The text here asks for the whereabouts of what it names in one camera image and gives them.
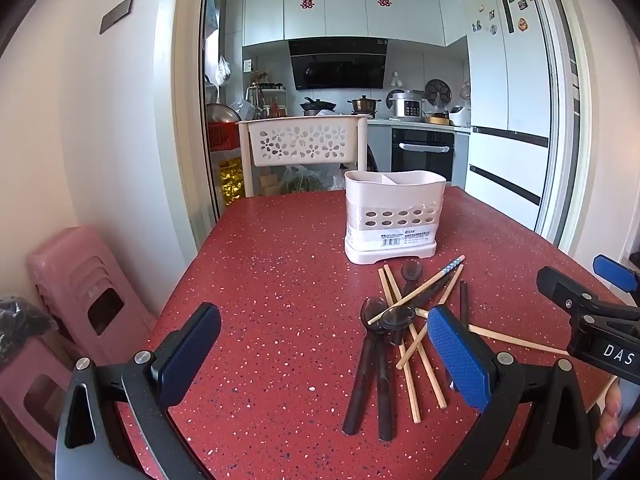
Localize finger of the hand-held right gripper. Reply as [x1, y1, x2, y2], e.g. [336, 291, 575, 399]
[593, 254, 640, 293]
[536, 266, 640, 329]

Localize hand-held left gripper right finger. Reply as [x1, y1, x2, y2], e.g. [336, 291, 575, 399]
[427, 305, 593, 480]

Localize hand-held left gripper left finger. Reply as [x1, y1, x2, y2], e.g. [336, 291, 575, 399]
[54, 302, 222, 480]

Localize dark translucent spoon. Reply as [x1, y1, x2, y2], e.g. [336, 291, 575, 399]
[390, 260, 425, 346]
[376, 304, 417, 442]

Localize blue patterned chopstick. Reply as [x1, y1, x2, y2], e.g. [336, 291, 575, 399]
[367, 255, 466, 324]

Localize metal spoons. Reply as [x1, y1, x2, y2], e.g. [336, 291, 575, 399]
[342, 296, 390, 436]

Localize pale pink utensil holder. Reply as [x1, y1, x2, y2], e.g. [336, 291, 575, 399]
[344, 170, 437, 265]

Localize person's right hand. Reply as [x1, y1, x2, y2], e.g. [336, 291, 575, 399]
[596, 375, 627, 455]

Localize stack of pink plastic stools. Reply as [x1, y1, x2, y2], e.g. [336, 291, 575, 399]
[26, 225, 156, 368]

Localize single pink plastic stool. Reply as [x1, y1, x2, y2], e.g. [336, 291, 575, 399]
[0, 335, 76, 453]

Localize gold foil bag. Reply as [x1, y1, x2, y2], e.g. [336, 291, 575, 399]
[214, 157, 247, 203]

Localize black built-in oven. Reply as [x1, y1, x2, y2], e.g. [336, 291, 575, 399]
[391, 127, 456, 183]

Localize bag of green vegetables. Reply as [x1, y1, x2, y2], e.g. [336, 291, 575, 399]
[280, 162, 346, 193]

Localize white refrigerator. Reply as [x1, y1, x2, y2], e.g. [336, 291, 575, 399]
[460, 0, 553, 206]

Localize red plastic crate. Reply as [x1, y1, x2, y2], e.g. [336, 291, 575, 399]
[206, 121, 240, 152]

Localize grey kitchen counter cabinets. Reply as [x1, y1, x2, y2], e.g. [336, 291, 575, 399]
[367, 117, 472, 188]

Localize beige flower-cutout basket cart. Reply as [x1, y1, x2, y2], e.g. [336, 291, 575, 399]
[237, 115, 372, 198]

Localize round black divided tray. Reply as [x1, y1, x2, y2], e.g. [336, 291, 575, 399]
[425, 78, 452, 106]

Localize round metal bowl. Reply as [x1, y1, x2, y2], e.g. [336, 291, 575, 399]
[206, 102, 240, 125]

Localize silver rice cooker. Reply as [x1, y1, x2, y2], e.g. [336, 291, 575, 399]
[389, 90, 426, 121]

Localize spice rack with bottles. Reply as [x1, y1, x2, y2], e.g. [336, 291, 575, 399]
[245, 85, 290, 118]

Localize black wok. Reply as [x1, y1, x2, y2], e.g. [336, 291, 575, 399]
[300, 96, 338, 113]

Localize black range hood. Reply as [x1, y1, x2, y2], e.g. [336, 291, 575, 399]
[288, 37, 390, 91]

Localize white upper kitchen cabinets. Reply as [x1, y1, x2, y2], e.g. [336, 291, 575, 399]
[242, 0, 468, 48]

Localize white sliding door frame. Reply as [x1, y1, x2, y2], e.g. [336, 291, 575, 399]
[152, 0, 631, 256]

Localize dark grey wall panel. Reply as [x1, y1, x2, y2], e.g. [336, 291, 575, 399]
[99, 0, 136, 36]

